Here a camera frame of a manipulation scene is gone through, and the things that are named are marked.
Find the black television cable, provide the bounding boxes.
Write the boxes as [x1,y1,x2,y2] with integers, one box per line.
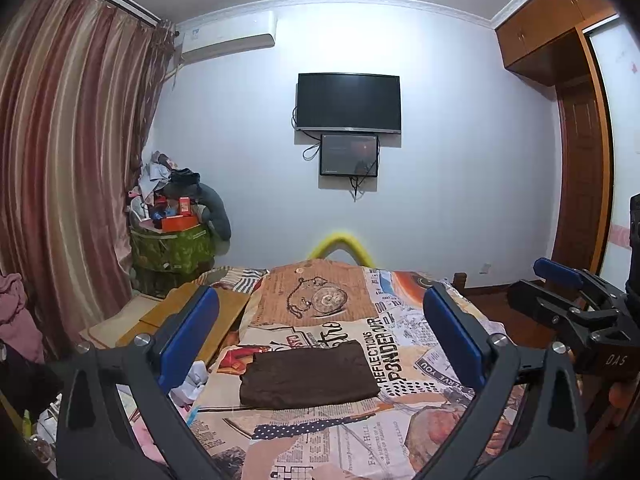
[291,105,322,162]

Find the wooden overhead cabinet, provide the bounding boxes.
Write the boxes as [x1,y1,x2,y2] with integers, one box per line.
[495,0,621,86]

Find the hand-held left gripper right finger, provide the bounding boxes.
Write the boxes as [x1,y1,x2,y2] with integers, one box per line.
[422,285,588,480]

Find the pink cloth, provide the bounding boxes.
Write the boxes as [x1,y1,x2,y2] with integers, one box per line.
[0,272,46,366]

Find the printed bedspread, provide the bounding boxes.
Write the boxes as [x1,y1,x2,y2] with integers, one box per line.
[190,262,531,480]

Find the white crumpled cloth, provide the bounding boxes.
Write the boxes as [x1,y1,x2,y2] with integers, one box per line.
[172,360,208,406]

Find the striped curtain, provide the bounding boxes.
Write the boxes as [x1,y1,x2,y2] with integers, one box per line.
[0,0,176,361]

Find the brown shirt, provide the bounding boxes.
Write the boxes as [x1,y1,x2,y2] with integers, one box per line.
[239,340,380,408]

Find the black wall television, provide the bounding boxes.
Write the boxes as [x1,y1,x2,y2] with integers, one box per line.
[295,73,402,136]

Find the wooden lap desk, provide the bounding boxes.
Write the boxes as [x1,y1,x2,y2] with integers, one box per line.
[116,282,251,366]

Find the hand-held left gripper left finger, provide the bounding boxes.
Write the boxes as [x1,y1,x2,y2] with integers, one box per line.
[56,285,221,480]

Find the yellow foam tube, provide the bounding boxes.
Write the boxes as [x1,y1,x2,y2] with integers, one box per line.
[307,231,376,267]

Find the pile of clothes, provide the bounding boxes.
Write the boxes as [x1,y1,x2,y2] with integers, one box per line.
[137,150,201,201]

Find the white air conditioner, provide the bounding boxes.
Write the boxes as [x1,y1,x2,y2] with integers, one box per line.
[176,10,277,64]

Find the orange box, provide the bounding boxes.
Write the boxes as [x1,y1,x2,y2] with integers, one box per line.
[161,215,197,233]

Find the small black monitor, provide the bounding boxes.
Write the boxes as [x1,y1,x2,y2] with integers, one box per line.
[320,133,379,178]

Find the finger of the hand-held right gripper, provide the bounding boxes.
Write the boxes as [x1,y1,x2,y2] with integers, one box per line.
[532,257,626,311]
[507,280,631,356]

